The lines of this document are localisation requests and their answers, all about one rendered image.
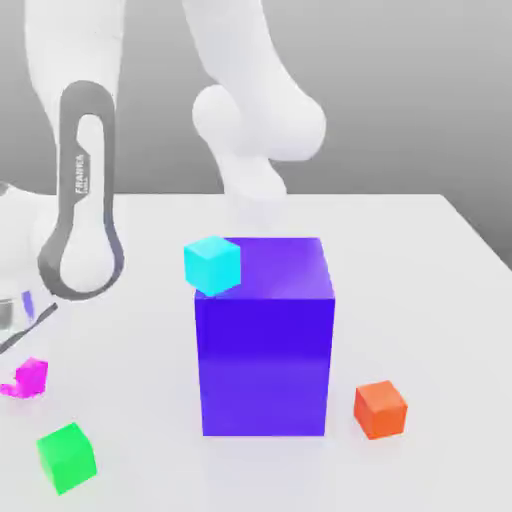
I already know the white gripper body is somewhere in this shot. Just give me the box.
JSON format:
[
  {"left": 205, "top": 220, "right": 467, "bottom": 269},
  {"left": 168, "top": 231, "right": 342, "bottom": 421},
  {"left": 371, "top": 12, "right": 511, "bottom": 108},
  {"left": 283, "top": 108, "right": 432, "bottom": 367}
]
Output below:
[{"left": 0, "top": 300, "right": 61, "bottom": 386}]

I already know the large purple box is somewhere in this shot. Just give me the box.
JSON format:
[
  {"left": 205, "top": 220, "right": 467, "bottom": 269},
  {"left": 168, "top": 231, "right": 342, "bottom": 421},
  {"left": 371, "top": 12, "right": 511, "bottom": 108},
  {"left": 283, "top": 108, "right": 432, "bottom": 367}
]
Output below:
[{"left": 193, "top": 236, "right": 336, "bottom": 438}]

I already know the small orange cube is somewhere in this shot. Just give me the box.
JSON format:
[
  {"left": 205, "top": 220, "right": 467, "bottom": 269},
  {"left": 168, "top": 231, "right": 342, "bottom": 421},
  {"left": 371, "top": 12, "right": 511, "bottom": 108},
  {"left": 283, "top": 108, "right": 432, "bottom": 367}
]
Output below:
[{"left": 352, "top": 379, "right": 409, "bottom": 441}]

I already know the small green cube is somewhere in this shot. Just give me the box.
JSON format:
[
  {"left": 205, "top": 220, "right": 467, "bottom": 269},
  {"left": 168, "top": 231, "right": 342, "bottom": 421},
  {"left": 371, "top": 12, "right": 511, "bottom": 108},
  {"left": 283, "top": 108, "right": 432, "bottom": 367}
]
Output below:
[{"left": 36, "top": 421, "right": 98, "bottom": 496}]

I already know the small magenta cube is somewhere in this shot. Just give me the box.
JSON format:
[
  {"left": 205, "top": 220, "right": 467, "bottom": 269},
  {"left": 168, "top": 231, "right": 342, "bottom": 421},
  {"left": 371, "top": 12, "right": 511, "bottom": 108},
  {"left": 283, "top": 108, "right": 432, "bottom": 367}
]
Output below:
[{"left": 0, "top": 356, "right": 50, "bottom": 400}]

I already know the small cyan cube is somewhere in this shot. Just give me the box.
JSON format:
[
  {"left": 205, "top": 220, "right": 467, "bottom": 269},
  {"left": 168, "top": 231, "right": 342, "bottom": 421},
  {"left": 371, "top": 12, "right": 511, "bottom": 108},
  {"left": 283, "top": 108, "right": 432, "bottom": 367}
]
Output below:
[{"left": 183, "top": 234, "right": 242, "bottom": 298}]

